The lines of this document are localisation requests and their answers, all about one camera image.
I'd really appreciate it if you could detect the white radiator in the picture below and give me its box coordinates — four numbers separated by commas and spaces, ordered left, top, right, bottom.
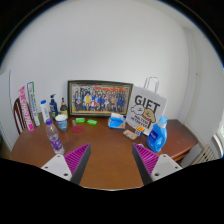
196, 144, 217, 164

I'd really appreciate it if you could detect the clear purple-label water bottle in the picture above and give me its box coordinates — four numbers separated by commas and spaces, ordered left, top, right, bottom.
45, 118, 66, 156

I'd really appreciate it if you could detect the small colourful cube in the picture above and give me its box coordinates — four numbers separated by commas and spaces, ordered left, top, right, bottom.
134, 125, 146, 137

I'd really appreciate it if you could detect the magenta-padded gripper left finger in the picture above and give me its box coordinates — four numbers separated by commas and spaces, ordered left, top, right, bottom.
40, 143, 92, 185

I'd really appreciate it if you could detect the small patterned flat box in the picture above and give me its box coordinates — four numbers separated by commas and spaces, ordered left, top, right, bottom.
122, 129, 138, 141

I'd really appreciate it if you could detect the blue detergent bottle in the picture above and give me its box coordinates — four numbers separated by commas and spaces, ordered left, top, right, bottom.
146, 115, 169, 153

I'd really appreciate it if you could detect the brown wooden chair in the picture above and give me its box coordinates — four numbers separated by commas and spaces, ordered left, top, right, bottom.
12, 96, 28, 135

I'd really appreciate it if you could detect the white bottle blue cap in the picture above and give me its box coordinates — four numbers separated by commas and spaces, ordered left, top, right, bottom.
39, 99, 51, 124

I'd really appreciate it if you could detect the brown yellow-label pump bottle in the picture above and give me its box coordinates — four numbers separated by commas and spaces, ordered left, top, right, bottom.
58, 97, 69, 118

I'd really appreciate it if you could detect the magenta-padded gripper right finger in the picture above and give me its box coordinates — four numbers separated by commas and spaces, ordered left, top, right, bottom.
132, 143, 183, 186

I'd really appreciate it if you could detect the framed group photo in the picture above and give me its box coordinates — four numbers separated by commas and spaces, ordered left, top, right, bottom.
67, 79, 134, 118

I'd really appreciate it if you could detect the blue patterned paper cup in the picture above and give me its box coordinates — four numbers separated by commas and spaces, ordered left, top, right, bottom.
54, 114, 69, 132

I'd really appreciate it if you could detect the white paper gift bag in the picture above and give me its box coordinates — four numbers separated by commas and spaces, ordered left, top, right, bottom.
125, 76, 168, 136

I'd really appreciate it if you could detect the dark blue pump bottle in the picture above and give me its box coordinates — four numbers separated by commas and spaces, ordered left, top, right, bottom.
48, 93, 59, 120

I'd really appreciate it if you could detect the flat round red coaster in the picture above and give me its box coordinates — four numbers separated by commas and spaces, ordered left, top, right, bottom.
71, 125, 84, 134

